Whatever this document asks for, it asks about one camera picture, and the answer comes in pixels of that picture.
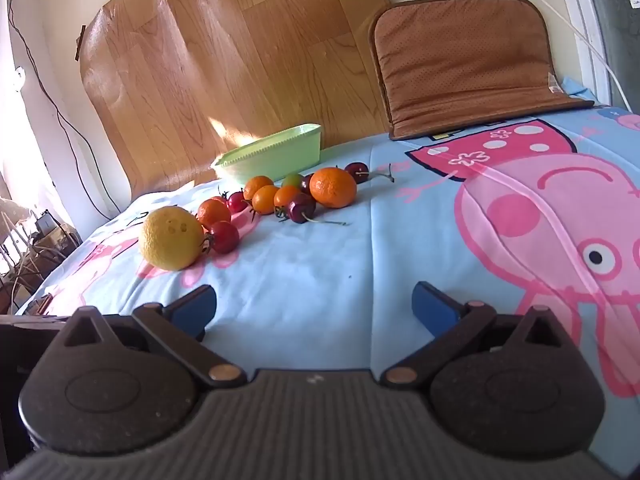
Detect red cherry tomato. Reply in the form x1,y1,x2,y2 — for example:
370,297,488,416
220,190,250,214
202,220,241,255

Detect yellow lemon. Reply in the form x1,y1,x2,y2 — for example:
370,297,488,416
139,206,206,271

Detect white cable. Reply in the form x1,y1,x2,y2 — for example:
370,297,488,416
492,0,633,111

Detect cartoon pig printed blanket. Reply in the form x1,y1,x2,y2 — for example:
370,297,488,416
15,76,640,461

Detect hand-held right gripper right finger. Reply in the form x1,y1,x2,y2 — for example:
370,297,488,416
382,281,576,388

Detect light green plastic tray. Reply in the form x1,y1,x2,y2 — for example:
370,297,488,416
211,123,323,186

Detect white window frame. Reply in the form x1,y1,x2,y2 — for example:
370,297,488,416
562,0,640,111

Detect clutter of cables and electronics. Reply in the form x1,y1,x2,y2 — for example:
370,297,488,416
0,170,83,316

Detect black wall cable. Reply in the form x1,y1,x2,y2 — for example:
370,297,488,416
7,0,123,221

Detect orange cherry tomato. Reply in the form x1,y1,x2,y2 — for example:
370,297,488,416
196,198,232,231
243,175,275,201
274,185,302,209
251,185,280,216

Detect mandarin orange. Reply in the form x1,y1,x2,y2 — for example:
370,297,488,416
309,166,357,209

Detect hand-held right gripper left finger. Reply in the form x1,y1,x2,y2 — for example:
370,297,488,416
50,284,247,387

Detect brown perforated seat cushion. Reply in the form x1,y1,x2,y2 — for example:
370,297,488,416
368,0,596,142

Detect wood-pattern vinyl sheet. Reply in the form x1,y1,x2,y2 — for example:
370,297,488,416
79,0,392,201

